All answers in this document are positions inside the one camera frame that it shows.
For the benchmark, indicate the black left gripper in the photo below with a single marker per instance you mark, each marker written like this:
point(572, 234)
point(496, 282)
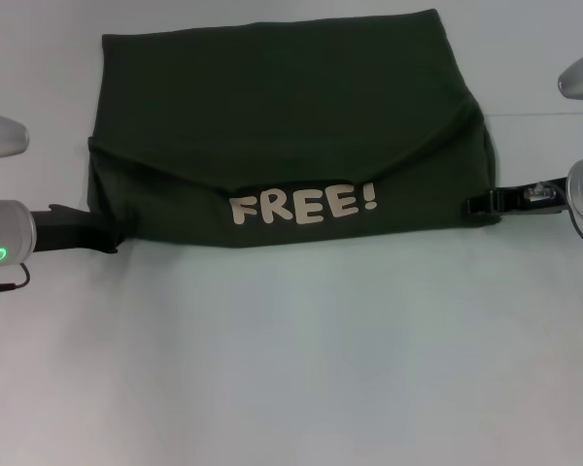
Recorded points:
point(73, 233)

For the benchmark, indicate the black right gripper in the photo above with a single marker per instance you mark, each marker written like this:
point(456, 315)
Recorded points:
point(529, 196)

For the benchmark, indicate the dark green shirt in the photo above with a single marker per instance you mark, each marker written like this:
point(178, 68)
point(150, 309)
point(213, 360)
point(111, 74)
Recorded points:
point(291, 121)

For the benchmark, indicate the right gripper silver knob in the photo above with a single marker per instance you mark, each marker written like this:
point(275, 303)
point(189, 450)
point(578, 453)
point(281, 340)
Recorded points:
point(539, 191)

